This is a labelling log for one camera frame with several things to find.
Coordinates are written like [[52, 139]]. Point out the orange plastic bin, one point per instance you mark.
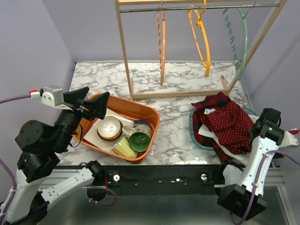
[[130, 110]]

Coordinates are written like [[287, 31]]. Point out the white skirt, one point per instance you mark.
[[242, 158]]

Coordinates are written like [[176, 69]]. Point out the wooden clothes rack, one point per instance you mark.
[[131, 6]]

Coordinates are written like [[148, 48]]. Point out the green floral mug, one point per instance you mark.
[[139, 142]]

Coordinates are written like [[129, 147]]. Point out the orange hanger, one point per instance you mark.
[[161, 31]]

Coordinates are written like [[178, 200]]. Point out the red polka dot garment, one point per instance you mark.
[[231, 125]]

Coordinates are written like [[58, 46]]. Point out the white mug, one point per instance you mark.
[[128, 131]]

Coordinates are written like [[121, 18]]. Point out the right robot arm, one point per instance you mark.
[[243, 192]]

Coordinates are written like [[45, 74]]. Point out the dark blue cup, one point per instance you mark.
[[141, 122]]

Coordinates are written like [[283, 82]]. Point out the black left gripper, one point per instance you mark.
[[98, 106]]

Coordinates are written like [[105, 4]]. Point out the white and brown bowl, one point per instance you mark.
[[110, 128]]

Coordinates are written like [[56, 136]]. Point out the red plaid skirt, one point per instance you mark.
[[217, 101]]

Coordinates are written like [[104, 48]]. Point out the yellow sponge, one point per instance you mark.
[[122, 148]]

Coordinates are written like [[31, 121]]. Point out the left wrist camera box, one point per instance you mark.
[[52, 96]]

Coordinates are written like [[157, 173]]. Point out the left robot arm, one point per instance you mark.
[[40, 143]]

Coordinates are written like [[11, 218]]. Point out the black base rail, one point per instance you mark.
[[158, 179]]

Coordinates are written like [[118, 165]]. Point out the mint green hanger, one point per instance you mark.
[[236, 36]]

